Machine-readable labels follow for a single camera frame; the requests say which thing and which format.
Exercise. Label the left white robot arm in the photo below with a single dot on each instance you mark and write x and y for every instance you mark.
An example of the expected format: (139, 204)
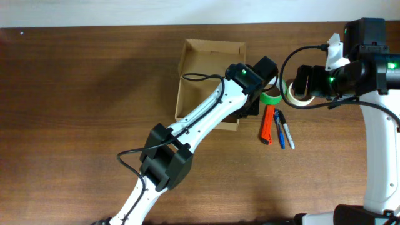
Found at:
(168, 153)

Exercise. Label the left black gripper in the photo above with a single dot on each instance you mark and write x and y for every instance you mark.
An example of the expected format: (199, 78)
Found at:
(254, 107)

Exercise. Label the black silver marker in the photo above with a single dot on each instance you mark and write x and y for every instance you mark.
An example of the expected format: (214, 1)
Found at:
(286, 129)

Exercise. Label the green tape roll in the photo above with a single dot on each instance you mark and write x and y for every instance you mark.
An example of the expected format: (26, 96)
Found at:
(272, 100)

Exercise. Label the orange utility knife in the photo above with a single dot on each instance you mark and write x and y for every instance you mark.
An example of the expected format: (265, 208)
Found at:
(266, 136)

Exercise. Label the cream masking tape roll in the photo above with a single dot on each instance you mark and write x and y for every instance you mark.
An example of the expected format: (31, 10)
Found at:
(294, 100)

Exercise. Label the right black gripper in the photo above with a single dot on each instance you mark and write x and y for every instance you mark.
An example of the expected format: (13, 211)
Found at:
(315, 73)

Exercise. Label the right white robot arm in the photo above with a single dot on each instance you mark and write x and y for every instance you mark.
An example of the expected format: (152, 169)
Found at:
(361, 70)

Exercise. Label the brown cardboard box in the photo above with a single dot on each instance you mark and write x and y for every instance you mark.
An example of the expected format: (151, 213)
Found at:
(204, 57)

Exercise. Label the blue pen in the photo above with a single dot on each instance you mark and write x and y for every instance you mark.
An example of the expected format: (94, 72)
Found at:
(279, 130)

